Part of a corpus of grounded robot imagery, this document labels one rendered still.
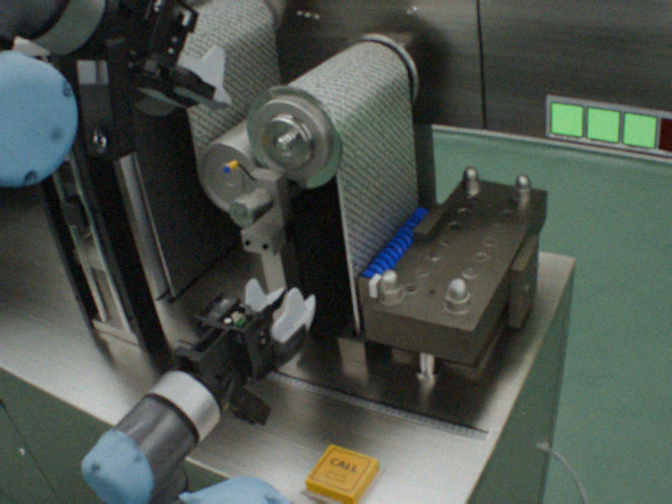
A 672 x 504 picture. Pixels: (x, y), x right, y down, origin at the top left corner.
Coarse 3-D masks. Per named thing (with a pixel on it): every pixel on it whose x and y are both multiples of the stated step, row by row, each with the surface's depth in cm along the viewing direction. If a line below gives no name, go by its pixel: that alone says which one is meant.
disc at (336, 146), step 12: (264, 96) 89; (276, 96) 88; (288, 96) 87; (300, 96) 87; (312, 96) 86; (252, 108) 91; (312, 108) 87; (324, 108) 86; (252, 120) 93; (324, 120) 87; (336, 132) 87; (252, 144) 95; (336, 144) 88; (336, 156) 89; (324, 168) 91; (336, 168) 90; (288, 180) 95; (300, 180) 94; (312, 180) 93; (324, 180) 92
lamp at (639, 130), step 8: (632, 120) 97; (640, 120) 96; (648, 120) 96; (624, 128) 99; (632, 128) 98; (640, 128) 97; (648, 128) 96; (624, 136) 99; (632, 136) 99; (640, 136) 98; (648, 136) 97; (640, 144) 98; (648, 144) 98
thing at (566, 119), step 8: (552, 104) 103; (560, 104) 102; (552, 112) 104; (560, 112) 103; (568, 112) 102; (576, 112) 101; (552, 120) 104; (560, 120) 104; (568, 120) 103; (576, 120) 102; (552, 128) 105; (560, 128) 104; (568, 128) 104; (576, 128) 103
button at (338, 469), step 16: (336, 448) 88; (320, 464) 85; (336, 464) 85; (352, 464) 85; (368, 464) 84; (320, 480) 83; (336, 480) 83; (352, 480) 83; (368, 480) 84; (336, 496) 82; (352, 496) 81
